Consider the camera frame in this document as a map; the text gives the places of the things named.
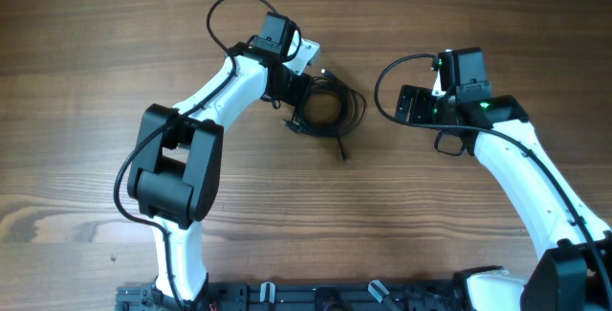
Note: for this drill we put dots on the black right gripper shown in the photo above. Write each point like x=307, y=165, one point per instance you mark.
x=411, y=103

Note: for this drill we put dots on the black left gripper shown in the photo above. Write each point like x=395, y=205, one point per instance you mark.
x=297, y=97

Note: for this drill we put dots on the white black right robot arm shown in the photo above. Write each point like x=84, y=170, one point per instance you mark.
x=572, y=244

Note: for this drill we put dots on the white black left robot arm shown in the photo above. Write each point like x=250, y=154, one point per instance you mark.
x=174, y=171

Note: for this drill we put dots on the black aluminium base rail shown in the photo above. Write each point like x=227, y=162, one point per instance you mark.
x=375, y=295

